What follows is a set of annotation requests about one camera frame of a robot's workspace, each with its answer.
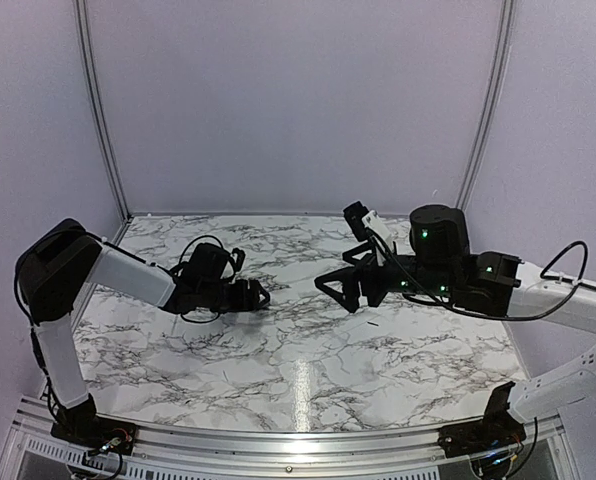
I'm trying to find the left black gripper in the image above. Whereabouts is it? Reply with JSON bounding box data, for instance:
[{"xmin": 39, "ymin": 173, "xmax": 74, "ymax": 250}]
[{"xmin": 199, "ymin": 279, "xmax": 270, "ymax": 314}]

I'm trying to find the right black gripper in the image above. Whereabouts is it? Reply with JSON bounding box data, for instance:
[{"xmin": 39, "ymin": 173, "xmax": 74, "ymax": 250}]
[{"xmin": 316, "ymin": 241, "xmax": 457, "ymax": 313}]

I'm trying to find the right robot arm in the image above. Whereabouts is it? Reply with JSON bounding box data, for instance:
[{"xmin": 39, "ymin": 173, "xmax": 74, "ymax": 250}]
[{"xmin": 314, "ymin": 202, "xmax": 596, "ymax": 448}]

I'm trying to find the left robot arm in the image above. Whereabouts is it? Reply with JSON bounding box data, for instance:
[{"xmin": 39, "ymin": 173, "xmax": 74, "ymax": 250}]
[{"xmin": 14, "ymin": 218, "xmax": 270, "ymax": 445}]

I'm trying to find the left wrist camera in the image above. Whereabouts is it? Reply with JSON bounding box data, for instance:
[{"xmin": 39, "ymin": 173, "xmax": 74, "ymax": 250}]
[{"xmin": 228, "ymin": 247, "xmax": 246, "ymax": 276}]

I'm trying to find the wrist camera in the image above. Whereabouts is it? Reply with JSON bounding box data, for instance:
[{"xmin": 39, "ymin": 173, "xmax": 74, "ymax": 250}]
[
  {"xmin": 228, "ymin": 247, "xmax": 246, "ymax": 276},
  {"xmin": 343, "ymin": 201, "xmax": 396, "ymax": 252}
]

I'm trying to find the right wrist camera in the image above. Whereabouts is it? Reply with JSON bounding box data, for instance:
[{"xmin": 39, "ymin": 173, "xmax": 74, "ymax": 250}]
[{"xmin": 343, "ymin": 201, "xmax": 396, "ymax": 252}]

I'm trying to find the front aluminium rail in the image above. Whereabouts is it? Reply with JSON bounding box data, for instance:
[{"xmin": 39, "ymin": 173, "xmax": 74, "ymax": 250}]
[{"xmin": 0, "ymin": 394, "xmax": 579, "ymax": 480}]

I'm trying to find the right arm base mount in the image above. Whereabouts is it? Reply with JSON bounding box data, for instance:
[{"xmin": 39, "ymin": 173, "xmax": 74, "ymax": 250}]
[{"xmin": 437, "ymin": 381, "xmax": 526, "ymax": 458}]

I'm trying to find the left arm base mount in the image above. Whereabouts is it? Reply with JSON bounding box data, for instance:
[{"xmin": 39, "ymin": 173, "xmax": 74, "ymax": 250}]
[{"xmin": 47, "ymin": 394, "xmax": 138, "ymax": 455}]

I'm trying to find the right aluminium frame post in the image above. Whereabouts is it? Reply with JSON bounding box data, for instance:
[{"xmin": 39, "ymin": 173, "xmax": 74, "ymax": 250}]
[{"xmin": 455, "ymin": 0, "xmax": 517, "ymax": 211}]

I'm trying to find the aluminium frame post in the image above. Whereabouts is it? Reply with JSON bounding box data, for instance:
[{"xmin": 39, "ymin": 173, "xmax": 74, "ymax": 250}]
[
  {"xmin": 455, "ymin": 0, "xmax": 517, "ymax": 211},
  {"xmin": 73, "ymin": 0, "xmax": 132, "ymax": 223}
]

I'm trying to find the left aluminium frame post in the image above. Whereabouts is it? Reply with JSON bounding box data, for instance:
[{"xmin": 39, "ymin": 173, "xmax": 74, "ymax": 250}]
[{"xmin": 73, "ymin": 0, "xmax": 132, "ymax": 223}]

